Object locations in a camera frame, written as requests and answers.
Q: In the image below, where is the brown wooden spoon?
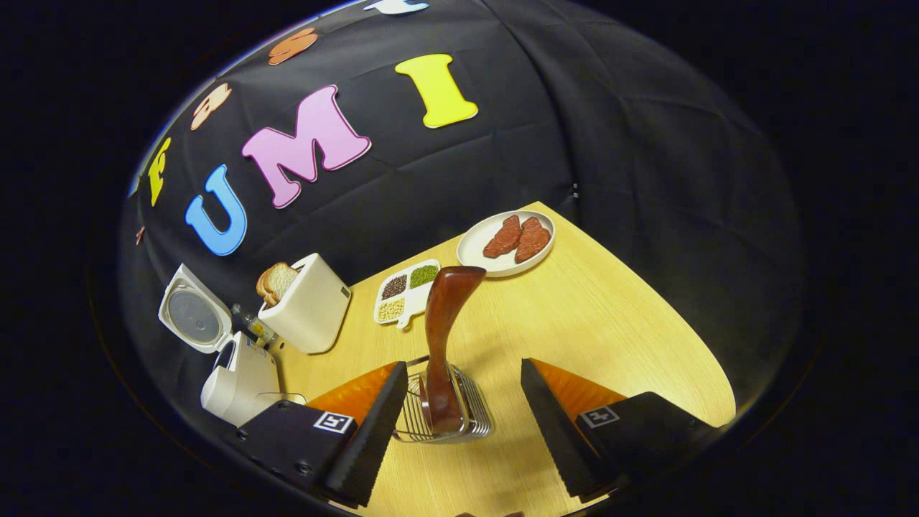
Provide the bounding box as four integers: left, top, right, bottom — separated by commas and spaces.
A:
420, 266, 488, 435

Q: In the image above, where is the small glass bottle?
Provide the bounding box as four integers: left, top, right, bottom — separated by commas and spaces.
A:
230, 303, 279, 347

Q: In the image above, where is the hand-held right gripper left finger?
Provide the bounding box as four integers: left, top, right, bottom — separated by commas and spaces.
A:
237, 361, 410, 507

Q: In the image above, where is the white toaster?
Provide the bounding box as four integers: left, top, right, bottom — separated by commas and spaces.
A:
257, 253, 353, 355

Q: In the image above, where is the red meat slice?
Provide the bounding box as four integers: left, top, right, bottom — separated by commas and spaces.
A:
482, 214, 523, 259
514, 217, 552, 264

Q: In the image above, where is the black backdrop cloth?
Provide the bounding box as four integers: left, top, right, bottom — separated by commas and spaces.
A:
118, 0, 805, 406

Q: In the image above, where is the white round plate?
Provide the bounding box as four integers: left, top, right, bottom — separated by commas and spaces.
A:
457, 210, 556, 279

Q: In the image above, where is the white divided bean dish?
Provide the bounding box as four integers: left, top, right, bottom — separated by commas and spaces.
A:
373, 259, 441, 330

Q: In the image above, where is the white rice cooker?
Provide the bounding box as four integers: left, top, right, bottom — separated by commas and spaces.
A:
158, 264, 281, 428

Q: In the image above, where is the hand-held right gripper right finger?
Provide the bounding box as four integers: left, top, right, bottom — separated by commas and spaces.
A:
521, 358, 722, 502

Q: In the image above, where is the metal wire chopstick holder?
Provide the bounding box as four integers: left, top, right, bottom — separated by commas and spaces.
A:
393, 355, 495, 444

